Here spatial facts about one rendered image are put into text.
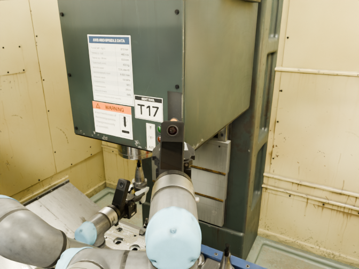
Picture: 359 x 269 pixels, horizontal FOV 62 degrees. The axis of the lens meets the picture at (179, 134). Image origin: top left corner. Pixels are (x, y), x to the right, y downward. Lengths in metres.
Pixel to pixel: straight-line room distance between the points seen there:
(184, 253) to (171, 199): 0.08
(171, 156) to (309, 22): 1.30
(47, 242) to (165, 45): 0.57
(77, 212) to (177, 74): 1.61
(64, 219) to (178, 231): 1.83
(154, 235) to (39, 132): 1.81
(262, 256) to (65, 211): 1.34
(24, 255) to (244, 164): 1.09
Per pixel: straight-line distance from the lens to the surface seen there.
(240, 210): 1.70
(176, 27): 0.79
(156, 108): 0.85
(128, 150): 1.15
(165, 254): 0.42
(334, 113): 1.77
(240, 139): 1.52
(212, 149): 1.55
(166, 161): 0.56
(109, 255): 0.52
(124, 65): 0.89
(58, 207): 2.25
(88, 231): 1.09
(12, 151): 2.08
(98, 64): 0.96
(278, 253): 2.17
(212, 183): 1.64
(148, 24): 0.84
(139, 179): 1.27
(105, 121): 1.00
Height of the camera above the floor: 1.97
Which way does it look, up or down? 20 degrees down
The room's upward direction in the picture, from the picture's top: straight up
